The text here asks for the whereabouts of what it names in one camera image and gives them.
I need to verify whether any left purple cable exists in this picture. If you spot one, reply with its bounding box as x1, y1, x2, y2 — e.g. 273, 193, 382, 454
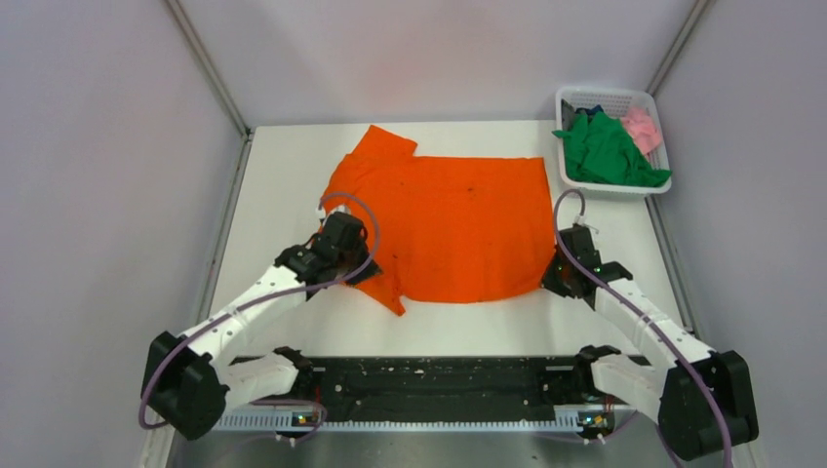
138, 190, 382, 447

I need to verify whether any orange t shirt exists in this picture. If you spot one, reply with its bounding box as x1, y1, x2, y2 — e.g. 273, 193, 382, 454
324, 126, 555, 316

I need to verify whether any white plastic basket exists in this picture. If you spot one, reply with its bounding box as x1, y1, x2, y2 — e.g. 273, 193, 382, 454
555, 86, 672, 196

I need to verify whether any dark blue t shirt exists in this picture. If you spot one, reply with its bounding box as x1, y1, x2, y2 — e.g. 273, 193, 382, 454
575, 105, 604, 116

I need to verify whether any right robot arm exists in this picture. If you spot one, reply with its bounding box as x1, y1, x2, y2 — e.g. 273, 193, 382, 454
541, 224, 760, 461

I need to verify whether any green t shirt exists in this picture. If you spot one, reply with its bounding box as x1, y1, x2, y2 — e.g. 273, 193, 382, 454
553, 112, 672, 188

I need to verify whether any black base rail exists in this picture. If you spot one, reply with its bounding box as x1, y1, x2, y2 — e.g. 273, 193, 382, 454
252, 355, 638, 428

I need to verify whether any white cable duct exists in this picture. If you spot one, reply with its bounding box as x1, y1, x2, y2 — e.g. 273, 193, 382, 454
214, 407, 614, 433

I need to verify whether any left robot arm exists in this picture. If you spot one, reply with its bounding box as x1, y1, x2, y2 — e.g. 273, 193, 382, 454
138, 212, 379, 441

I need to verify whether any pink t shirt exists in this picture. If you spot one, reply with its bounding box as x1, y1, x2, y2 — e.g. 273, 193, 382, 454
620, 106, 663, 155

